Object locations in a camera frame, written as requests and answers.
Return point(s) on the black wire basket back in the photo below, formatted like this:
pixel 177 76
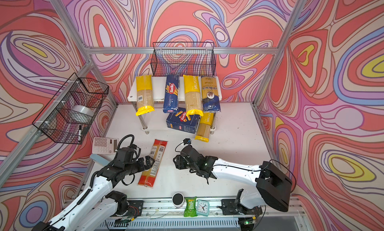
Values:
pixel 183 58

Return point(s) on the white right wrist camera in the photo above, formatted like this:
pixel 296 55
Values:
pixel 187 141

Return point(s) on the yellow spaghetti bag with barcode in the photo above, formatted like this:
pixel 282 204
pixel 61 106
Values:
pixel 145 101

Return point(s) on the blue Ankara spaghetti bag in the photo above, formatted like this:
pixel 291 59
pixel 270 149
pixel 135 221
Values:
pixel 210 94

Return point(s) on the white two-tier shelf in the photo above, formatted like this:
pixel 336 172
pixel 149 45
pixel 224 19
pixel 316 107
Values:
pixel 151 121

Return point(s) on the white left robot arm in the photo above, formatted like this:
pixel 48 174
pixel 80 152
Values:
pixel 100 201

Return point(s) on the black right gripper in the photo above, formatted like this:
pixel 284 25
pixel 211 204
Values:
pixel 179 162

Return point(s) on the yellow Pastatime spaghetti bag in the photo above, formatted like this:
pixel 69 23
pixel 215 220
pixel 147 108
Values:
pixel 193 96
pixel 204 128

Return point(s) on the blue Barilla spaghetti box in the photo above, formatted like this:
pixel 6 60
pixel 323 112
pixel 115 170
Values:
pixel 171 100

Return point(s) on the white tape roll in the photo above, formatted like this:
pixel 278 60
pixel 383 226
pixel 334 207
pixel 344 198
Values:
pixel 80 114

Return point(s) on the green snack bag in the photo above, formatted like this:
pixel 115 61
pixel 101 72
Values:
pixel 190 210

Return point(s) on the black marker pen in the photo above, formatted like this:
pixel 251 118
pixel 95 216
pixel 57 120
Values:
pixel 80 134

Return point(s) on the black wire basket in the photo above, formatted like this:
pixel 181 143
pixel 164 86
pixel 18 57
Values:
pixel 183 58
pixel 78 102

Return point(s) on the blue Barilla rigatoni box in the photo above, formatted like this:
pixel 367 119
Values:
pixel 179 120

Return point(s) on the black wire basket left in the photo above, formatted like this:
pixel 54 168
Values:
pixel 78 102

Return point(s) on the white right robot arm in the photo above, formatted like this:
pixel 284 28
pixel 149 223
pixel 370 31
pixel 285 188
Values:
pixel 270 186

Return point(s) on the red spaghetti bag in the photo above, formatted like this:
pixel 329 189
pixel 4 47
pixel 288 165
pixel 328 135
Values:
pixel 148 177

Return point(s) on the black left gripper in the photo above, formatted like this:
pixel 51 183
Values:
pixel 148 165

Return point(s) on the round black white speaker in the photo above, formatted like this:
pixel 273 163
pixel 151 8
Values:
pixel 178 200

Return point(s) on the teal alarm clock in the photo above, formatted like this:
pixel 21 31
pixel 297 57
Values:
pixel 203 208

